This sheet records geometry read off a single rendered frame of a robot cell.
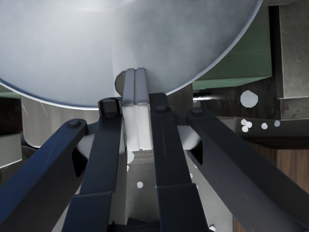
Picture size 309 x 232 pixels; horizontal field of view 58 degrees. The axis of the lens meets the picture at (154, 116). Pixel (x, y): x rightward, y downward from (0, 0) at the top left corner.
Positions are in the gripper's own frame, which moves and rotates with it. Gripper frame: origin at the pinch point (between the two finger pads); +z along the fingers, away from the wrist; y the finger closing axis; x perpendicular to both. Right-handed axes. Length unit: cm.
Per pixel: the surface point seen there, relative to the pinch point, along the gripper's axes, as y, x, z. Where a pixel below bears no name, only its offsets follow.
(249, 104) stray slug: 13.8, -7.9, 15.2
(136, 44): 0.2, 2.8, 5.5
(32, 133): -8.8, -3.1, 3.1
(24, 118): -9.4, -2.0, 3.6
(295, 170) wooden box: 34, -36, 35
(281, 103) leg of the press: 19.2, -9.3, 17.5
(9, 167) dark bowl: -51, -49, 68
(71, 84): -5.3, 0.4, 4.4
